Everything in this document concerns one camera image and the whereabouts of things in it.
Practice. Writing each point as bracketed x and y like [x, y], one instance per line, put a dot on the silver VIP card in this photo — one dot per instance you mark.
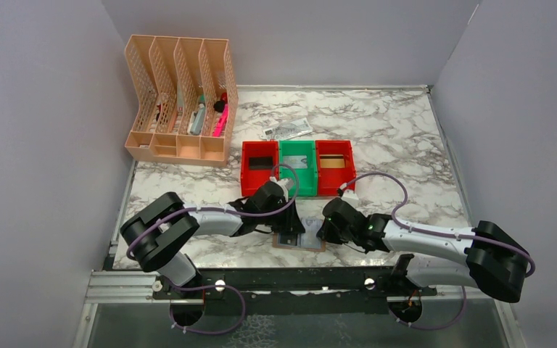
[296, 161]

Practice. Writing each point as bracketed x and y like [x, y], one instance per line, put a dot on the black card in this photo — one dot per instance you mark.
[291, 240]
[261, 163]

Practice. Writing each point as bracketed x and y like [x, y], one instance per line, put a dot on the right red plastic bin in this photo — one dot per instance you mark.
[329, 180]

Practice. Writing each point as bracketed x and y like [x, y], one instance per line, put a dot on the gold card with stripe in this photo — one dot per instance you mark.
[331, 161]

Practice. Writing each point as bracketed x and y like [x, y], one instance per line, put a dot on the tan leather card holder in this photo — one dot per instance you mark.
[306, 244]

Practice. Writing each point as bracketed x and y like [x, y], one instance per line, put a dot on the red plastic bin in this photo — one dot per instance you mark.
[329, 180]
[252, 180]

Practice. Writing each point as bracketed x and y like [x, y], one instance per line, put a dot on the silver card from holder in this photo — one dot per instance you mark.
[312, 226]

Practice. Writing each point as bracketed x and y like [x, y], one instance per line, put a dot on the clear protractor ruler packet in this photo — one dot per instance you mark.
[287, 130]

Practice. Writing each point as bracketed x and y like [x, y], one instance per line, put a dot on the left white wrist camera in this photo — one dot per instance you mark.
[285, 183]

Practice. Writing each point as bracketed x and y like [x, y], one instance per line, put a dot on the grey green marker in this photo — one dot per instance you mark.
[197, 118]

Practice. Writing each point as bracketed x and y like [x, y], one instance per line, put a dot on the black binder clip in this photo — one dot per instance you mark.
[220, 105]

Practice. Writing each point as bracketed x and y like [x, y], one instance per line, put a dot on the pink highlighter pen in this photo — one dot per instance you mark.
[221, 124]

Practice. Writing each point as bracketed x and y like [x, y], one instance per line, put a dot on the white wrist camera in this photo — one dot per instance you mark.
[285, 183]
[350, 196]

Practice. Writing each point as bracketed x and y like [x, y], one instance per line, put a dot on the peach plastic file organizer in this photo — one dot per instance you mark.
[169, 75]

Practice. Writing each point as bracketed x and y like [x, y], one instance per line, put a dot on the green plastic bin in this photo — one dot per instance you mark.
[308, 178]

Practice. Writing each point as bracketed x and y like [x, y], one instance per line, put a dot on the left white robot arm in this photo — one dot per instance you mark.
[156, 235]

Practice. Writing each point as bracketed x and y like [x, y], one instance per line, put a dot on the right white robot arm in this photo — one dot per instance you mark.
[483, 257]

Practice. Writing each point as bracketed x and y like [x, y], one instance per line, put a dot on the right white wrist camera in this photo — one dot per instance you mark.
[350, 196]

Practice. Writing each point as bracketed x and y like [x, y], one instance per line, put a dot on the left red plastic bin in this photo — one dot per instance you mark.
[252, 180]

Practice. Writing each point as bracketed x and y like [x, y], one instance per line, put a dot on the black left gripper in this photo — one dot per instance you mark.
[287, 220]

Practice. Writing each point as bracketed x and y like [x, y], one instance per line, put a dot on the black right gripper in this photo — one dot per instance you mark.
[329, 228]

